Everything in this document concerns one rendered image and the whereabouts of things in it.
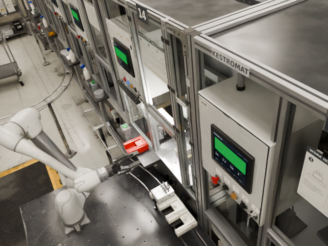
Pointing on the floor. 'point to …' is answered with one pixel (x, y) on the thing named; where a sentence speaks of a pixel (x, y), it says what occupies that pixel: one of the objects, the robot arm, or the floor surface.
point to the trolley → (7, 71)
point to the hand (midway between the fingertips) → (135, 158)
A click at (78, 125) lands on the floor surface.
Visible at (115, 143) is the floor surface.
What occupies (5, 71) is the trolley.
